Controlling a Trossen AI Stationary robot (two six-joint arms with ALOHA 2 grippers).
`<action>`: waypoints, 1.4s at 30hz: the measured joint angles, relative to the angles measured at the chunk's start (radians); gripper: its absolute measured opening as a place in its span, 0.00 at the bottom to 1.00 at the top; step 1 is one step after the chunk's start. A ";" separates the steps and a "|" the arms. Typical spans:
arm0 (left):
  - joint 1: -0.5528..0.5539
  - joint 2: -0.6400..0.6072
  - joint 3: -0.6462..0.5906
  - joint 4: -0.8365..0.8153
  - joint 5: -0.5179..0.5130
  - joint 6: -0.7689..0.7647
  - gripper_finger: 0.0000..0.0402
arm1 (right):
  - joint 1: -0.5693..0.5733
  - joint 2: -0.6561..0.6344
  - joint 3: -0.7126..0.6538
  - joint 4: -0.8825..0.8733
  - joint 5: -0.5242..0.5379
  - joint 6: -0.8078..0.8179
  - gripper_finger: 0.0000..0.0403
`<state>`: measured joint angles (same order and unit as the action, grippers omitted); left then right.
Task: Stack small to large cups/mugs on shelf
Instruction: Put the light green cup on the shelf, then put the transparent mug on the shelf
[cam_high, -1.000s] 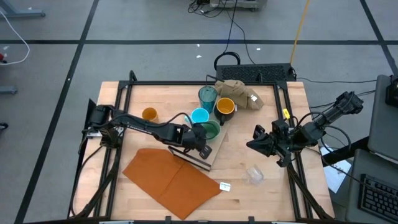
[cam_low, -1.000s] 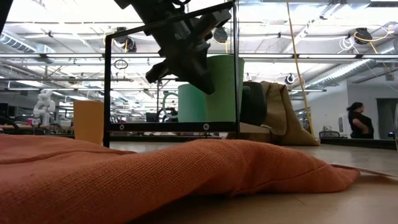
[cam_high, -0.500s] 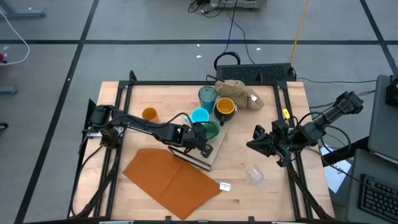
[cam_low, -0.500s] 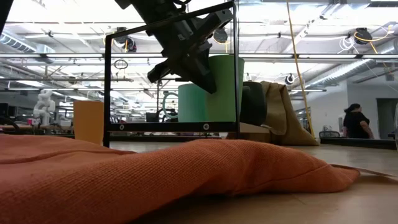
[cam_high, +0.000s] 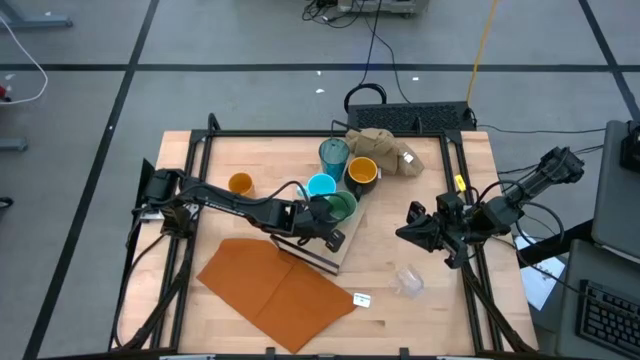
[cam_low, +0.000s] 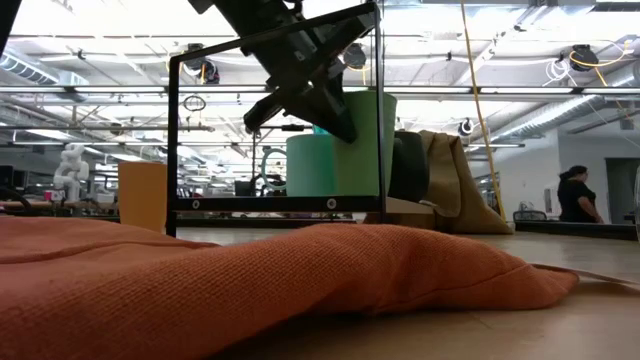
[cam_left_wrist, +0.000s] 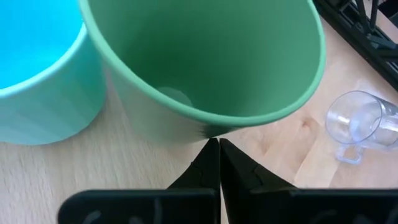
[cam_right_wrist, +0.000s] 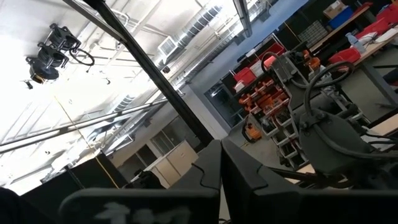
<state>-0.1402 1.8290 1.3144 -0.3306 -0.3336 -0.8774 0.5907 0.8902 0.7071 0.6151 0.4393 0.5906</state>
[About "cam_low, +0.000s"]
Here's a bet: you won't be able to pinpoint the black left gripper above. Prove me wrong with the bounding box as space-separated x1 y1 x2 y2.
214 0 376 145

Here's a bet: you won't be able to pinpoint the large mint green mug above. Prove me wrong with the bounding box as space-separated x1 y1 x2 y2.
259 133 341 197

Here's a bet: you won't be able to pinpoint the black mug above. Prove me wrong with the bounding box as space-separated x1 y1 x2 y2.
388 130 430 204

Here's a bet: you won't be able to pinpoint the orange plastic cup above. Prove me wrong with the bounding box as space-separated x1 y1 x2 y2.
118 160 169 234

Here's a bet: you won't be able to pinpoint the tan fabric cloth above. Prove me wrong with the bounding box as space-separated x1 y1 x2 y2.
418 129 515 236

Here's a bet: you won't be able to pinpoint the orange knit cloth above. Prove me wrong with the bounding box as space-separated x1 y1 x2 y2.
0 215 581 360

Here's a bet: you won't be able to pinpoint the white robot figure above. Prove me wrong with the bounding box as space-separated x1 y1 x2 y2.
52 143 90 204

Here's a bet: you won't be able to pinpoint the person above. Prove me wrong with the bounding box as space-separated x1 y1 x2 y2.
557 164 605 224

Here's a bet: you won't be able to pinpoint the flat paper sheet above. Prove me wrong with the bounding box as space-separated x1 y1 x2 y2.
532 263 640 286

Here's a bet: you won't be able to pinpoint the black metal shelf frame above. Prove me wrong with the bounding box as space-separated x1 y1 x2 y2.
166 1 387 237

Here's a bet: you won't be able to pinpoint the yellow hanging cable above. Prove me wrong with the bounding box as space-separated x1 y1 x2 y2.
459 0 507 221

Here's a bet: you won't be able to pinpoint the white coiled cable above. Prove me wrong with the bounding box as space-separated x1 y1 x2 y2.
544 57 571 87

